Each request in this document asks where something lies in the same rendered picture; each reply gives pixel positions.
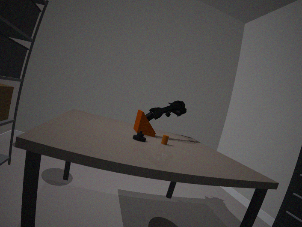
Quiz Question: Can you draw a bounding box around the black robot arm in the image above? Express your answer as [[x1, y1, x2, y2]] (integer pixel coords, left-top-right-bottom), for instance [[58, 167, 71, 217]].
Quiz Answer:
[[145, 100, 187, 121]]

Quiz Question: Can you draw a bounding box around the orange knob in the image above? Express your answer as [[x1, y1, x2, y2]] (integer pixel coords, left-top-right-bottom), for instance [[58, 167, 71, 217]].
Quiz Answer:
[[161, 135, 169, 145]]

